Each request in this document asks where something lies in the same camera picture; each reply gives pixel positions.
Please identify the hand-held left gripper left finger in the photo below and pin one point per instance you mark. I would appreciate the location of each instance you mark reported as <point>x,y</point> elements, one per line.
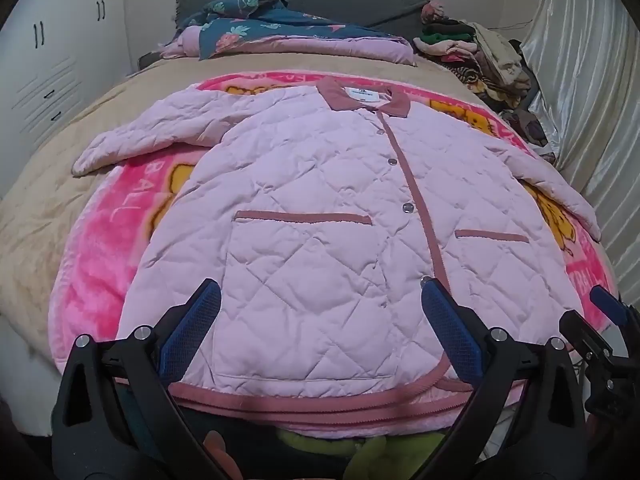
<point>192,325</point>

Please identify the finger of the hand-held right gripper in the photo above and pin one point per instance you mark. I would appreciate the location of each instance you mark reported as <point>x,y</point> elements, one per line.
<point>607,306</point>
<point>587,337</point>

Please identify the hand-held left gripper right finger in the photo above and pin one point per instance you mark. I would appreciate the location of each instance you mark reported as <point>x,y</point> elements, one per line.
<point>450,330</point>

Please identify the pink quilted jacket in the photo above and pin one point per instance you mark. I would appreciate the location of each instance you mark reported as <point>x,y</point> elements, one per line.
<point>310,210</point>

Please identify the pile of clothes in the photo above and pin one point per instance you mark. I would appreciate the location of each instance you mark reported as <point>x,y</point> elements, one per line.
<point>490,65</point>

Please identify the pink printed blanket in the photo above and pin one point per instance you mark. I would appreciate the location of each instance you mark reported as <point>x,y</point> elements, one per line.
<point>100,260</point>

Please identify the green fuzzy cloth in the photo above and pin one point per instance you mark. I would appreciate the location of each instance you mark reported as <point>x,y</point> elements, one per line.
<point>400,452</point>

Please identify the white satin curtain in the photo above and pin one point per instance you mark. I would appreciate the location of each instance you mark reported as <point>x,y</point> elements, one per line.
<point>590,110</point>

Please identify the beige bed cover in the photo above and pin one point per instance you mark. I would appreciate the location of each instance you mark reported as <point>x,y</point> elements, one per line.
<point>45,185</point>

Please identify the teal floral quilt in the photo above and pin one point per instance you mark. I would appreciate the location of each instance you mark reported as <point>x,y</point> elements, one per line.
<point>250,30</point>

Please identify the white wardrobe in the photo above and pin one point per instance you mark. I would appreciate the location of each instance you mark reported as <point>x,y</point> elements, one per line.
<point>45,60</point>

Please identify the grey headboard cushion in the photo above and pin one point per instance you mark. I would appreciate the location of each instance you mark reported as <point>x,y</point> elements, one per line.
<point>350,2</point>

